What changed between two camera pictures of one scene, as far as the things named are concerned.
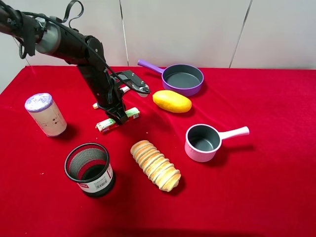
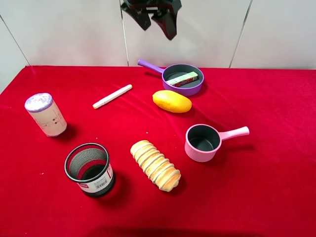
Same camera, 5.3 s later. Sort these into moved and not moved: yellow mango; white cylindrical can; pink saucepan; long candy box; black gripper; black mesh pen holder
Moved: long candy box; black gripper
Not moved: yellow mango; pink saucepan; white cylindrical can; black mesh pen holder
